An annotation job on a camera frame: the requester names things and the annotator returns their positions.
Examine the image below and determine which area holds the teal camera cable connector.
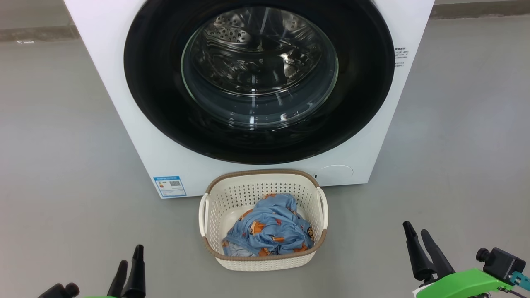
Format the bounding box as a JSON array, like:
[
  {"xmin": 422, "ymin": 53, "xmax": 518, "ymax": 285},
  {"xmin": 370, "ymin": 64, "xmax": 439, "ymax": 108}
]
[{"xmin": 509, "ymin": 271, "xmax": 530, "ymax": 291}]

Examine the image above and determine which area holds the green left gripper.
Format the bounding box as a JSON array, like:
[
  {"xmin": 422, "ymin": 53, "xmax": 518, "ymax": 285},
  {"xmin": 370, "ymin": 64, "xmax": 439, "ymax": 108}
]
[{"xmin": 83, "ymin": 245, "xmax": 146, "ymax": 298}]

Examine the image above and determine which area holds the blue bear print garment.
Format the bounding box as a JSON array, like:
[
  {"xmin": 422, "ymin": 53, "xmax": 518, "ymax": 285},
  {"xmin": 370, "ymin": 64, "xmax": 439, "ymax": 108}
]
[
  {"xmin": 240, "ymin": 193, "xmax": 305, "ymax": 226},
  {"xmin": 222, "ymin": 211, "xmax": 314, "ymax": 257}
]

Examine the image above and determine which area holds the blue energy label sticker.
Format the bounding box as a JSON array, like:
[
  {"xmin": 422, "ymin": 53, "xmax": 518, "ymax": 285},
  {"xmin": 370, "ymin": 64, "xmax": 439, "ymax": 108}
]
[{"xmin": 153, "ymin": 176, "xmax": 187, "ymax": 198}]

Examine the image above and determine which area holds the black round washing machine door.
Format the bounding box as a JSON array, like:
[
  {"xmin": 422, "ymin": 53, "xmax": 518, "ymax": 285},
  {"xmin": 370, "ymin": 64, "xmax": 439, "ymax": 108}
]
[{"xmin": 123, "ymin": 0, "xmax": 396, "ymax": 165}]

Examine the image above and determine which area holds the small printed text sticker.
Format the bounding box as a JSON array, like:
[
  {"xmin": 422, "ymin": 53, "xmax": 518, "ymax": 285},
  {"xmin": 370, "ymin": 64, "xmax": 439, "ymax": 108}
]
[{"xmin": 394, "ymin": 47, "xmax": 410, "ymax": 68}]

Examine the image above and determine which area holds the round white filter cover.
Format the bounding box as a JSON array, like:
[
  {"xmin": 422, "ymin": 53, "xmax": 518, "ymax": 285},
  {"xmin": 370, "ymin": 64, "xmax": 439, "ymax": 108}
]
[{"xmin": 316, "ymin": 165, "xmax": 354, "ymax": 187}]

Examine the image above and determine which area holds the white front-load washing machine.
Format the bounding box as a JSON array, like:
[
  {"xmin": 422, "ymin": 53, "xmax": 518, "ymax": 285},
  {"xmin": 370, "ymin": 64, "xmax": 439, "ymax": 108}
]
[{"xmin": 63, "ymin": 0, "xmax": 435, "ymax": 199}]

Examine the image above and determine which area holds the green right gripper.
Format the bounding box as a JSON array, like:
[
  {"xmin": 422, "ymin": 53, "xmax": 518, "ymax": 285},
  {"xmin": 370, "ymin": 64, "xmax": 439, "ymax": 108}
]
[{"xmin": 402, "ymin": 221, "xmax": 514, "ymax": 298}]

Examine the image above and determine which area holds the cream perforated laundry basket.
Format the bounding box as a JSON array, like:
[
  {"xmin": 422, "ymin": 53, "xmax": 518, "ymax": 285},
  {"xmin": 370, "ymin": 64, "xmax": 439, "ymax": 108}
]
[{"xmin": 198, "ymin": 168, "xmax": 329, "ymax": 272}]

